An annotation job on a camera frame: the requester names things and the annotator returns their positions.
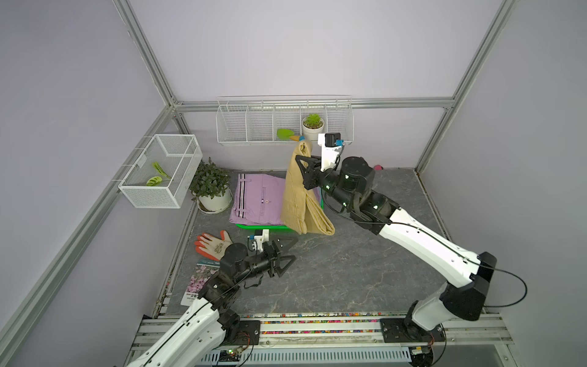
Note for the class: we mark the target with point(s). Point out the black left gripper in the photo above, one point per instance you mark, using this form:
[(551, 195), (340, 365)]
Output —
[(273, 258)]

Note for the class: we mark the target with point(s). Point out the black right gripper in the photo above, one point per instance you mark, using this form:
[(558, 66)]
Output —
[(315, 174)]

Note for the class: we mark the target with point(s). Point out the green plastic basket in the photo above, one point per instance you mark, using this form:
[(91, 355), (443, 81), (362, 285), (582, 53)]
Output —
[(280, 228)]

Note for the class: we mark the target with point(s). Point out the tan pants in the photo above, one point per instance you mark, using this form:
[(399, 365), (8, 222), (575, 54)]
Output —
[(301, 210)]

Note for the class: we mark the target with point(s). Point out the purple pants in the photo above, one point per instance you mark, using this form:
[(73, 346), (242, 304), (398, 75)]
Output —
[(259, 200)]

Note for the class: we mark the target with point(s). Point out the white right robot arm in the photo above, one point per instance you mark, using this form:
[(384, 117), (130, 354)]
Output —
[(467, 274)]

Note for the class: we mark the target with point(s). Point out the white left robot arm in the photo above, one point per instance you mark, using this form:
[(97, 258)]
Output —
[(210, 322)]

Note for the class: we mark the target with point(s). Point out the small potted succulent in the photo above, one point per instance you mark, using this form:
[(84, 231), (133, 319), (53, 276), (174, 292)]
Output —
[(312, 126)]

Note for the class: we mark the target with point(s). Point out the green toy shovel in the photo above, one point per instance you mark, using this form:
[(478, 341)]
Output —
[(284, 134)]

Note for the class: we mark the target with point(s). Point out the red white work glove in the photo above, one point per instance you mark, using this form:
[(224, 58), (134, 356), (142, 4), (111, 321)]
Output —
[(212, 247)]

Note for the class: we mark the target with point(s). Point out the flower seed packet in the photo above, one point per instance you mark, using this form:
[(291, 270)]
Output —
[(203, 271)]

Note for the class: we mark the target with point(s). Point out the large green potted plant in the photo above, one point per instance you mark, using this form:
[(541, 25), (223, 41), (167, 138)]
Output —
[(210, 188)]

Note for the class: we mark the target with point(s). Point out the green leaf toy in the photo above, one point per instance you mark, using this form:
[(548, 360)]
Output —
[(160, 178)]

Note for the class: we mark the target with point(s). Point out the white wire wall shelf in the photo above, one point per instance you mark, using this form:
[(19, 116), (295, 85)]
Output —
[(257, 121)]

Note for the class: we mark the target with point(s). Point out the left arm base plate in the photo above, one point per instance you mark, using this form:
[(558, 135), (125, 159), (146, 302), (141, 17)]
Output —
[(243, 333)]

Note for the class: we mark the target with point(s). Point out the aluminium front rail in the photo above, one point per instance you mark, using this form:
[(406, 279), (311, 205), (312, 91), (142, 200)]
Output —
[(324, 338)]

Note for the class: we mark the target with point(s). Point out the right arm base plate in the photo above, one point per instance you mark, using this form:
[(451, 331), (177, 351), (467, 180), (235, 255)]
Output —
[(395, 330)]

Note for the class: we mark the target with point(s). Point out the white wire side basket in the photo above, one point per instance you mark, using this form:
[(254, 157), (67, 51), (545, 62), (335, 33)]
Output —
[(179, 155)]

